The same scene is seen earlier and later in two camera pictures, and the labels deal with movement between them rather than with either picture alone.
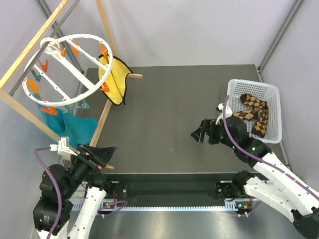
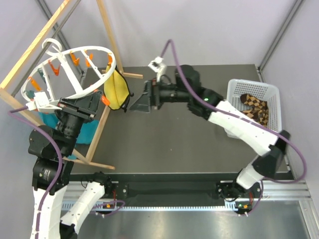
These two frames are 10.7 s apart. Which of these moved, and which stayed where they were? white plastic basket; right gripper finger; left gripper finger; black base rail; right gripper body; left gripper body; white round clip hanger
Moved: right gripper finger; white round clip hanger; left gripper finger; right gripper body; left gripper body
Stayed: black base rail; white plastic basket
